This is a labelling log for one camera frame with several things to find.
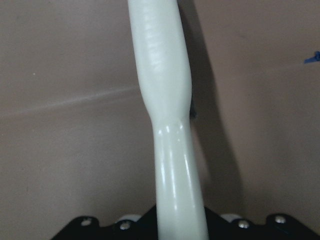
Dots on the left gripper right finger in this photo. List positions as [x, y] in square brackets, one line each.
[277, 226]

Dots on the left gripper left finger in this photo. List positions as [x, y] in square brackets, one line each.
[89, 228]

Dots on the white hand brush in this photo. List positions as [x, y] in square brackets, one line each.
[165, 82]

